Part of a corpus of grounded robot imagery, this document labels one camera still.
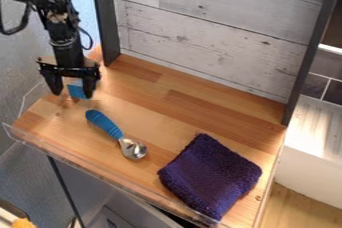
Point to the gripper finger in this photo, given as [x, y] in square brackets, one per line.
[91, 87]
[54, 83]

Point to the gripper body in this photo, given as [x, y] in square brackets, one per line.
[69, 67]

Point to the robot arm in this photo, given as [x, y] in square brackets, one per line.
[62, 35]

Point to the purple cloth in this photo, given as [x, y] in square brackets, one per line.
[209, 175]

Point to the white table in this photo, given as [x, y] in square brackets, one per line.
[314, 152]

